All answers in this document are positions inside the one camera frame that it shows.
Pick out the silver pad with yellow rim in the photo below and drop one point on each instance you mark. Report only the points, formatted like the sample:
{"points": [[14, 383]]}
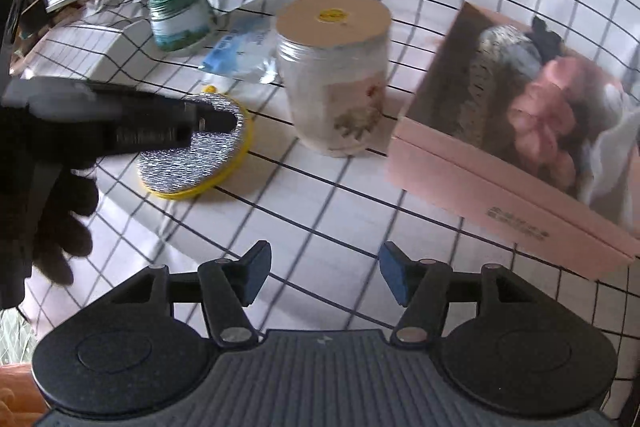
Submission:
{"points": [[200, 164]]}

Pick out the person's left hand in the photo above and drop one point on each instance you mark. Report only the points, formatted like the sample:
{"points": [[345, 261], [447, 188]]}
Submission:
{"points": [[70, 217]]}

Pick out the pink scrunchie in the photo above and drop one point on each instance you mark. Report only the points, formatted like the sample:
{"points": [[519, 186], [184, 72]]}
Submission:
{"points": [[542, 122], [567, 79]]}

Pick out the blue white plastic packet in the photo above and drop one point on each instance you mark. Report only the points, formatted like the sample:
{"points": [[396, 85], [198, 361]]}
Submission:
{"points": [[235, 52]]}

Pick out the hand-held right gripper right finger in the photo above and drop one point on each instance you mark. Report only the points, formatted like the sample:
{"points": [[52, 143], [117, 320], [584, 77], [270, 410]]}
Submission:
{"points": [[395, 274]]}

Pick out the pink cardboard box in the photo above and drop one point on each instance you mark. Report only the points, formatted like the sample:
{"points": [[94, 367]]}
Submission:
{"points": [[475, 197]]}

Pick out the clear jar with floral label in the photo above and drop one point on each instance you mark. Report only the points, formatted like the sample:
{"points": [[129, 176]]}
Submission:
{"points": [[330, 82]]}

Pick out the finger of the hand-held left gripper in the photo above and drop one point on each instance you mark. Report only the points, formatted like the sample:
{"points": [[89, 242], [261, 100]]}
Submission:
{"points": [[212, 117]]}

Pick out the orange fuzzy fabric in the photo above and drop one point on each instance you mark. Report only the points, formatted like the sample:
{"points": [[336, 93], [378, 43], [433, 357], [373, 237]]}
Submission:
{"points": [[17, 399]]}

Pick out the black plush toy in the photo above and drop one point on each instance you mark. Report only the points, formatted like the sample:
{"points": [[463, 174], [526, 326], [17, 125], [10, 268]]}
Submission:
{"points": [[546, 39]]}

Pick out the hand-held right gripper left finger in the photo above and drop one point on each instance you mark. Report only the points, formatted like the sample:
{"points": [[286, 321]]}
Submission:
{"points": [[257, 272]]}

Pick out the small jar with green lid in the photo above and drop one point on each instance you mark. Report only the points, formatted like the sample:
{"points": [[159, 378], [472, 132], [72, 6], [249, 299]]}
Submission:
{"points": [[180, 22]]}

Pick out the white cloth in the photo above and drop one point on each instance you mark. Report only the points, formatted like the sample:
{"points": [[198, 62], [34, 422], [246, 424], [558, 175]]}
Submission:
{"points": [[610, 157]]}

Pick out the grey knitted cloth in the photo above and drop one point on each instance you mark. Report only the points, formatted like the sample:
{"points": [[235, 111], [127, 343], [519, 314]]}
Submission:
{"points": [[485, 82]]}

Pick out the white black checked tablecloth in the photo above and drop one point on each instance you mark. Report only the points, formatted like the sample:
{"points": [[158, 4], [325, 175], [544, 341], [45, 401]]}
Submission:
{"points": [[325, 217]]}

